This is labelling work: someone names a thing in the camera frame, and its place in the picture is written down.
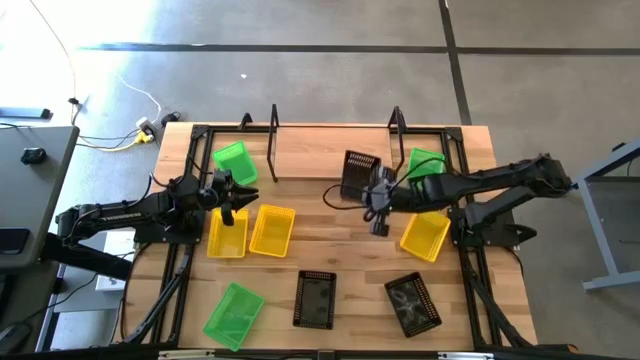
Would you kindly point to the white power strip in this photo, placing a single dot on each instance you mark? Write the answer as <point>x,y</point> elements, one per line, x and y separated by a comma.
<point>145,124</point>

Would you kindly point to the silver metal bracket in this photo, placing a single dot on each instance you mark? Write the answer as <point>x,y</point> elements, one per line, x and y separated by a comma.
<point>467,356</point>
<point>187,354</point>

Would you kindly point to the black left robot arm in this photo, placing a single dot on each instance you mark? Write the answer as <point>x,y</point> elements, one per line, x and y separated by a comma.
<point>120,216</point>

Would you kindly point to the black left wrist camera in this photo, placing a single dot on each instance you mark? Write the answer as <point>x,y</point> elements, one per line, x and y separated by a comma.
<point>223,177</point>

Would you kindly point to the wooden shelf black metal frame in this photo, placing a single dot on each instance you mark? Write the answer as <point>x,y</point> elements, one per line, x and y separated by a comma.
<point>325,150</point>

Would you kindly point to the black computer mouse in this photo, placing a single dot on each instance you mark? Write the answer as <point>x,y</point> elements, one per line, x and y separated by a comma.
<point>33,156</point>

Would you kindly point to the black support beam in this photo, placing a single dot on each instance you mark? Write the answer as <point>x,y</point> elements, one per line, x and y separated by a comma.
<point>85,257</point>

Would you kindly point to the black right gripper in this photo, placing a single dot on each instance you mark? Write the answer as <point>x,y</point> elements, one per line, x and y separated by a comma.
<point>384,197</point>

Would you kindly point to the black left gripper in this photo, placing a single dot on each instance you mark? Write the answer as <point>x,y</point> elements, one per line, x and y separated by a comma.
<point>220,197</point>

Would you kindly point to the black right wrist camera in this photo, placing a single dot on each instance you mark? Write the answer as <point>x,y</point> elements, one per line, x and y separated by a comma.
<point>385,176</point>

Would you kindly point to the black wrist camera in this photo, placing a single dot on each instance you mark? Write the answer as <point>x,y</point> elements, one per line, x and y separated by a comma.
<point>385,176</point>
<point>223,177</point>

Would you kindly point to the grey flat bar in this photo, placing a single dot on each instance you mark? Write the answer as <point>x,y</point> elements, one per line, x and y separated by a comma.
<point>25,113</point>

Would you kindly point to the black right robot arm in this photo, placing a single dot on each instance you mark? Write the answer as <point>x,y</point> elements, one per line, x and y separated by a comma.
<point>500,177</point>

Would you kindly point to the black aluminium rig frame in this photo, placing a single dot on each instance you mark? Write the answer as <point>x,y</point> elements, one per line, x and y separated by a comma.
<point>225,129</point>

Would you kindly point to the yellow plastic basket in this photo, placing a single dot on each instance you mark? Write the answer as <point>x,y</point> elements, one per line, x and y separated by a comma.
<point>272,231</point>
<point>425,236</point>
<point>227,240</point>

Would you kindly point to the white box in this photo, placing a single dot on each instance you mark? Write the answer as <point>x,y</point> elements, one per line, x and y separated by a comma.
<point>120,242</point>

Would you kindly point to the black plastic basket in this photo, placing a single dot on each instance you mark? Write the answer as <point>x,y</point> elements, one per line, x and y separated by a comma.
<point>412,305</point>
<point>357,180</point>
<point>315,300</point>

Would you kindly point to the grey metal table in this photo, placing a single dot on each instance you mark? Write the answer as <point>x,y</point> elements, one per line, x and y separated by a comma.
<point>607,255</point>

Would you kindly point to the green plastic basket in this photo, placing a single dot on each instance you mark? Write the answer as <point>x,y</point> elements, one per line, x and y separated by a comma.
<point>232,317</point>
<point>235,165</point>
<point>422,162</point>

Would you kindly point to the grey desk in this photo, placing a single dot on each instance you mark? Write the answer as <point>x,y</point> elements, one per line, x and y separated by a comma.
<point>35,200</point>

